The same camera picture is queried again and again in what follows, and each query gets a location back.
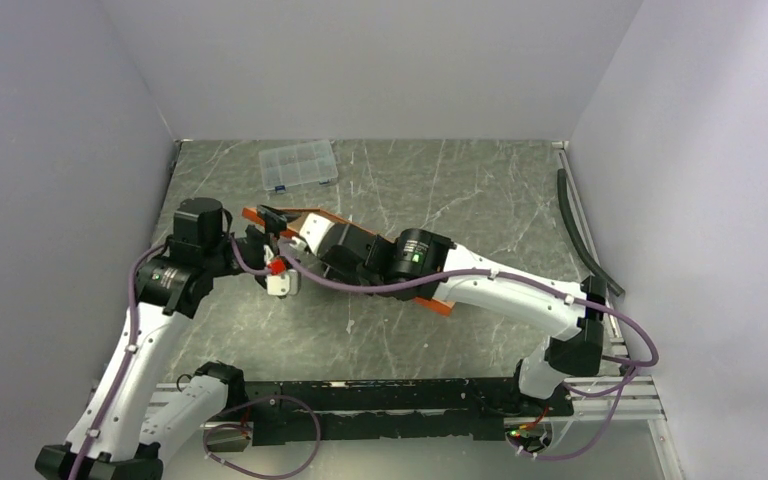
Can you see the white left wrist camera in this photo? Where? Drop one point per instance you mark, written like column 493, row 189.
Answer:
column 282, row 280

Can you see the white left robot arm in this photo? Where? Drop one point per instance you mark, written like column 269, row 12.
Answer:
column 116, row 437

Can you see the wooden picture frame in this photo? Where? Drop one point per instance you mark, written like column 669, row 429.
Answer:
column 250, row 213

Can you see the black foam tube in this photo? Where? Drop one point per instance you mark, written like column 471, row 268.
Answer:
column 575, row 235

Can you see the clear plastic organizer box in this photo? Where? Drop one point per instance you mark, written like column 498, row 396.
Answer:
column 286, row 167

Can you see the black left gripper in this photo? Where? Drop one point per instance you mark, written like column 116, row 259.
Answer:
column 259, row 237

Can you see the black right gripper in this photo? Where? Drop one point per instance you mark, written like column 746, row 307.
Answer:
column 337, row 272

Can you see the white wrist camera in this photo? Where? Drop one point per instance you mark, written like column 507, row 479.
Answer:
column 282, row 280
column 312, row 228

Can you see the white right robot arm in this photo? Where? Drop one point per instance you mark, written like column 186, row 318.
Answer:
column 573, row 345

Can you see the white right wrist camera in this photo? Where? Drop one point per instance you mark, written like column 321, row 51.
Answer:
column 312, row 228

